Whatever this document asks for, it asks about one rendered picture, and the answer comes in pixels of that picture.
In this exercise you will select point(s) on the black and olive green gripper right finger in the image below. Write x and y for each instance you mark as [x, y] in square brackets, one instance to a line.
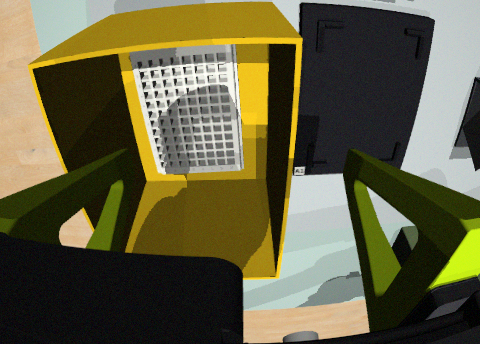
[448, 246]

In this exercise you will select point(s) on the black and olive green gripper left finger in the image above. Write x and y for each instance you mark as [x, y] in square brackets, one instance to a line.
[38, 212]

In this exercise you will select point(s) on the white assay plate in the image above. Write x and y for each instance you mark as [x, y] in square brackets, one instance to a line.
[220, 151]

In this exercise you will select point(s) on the pale grey bench mat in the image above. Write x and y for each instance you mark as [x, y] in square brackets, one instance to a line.
[319, 202]

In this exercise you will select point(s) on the yellow open-top bin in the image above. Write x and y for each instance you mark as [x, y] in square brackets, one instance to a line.
[91, 109]

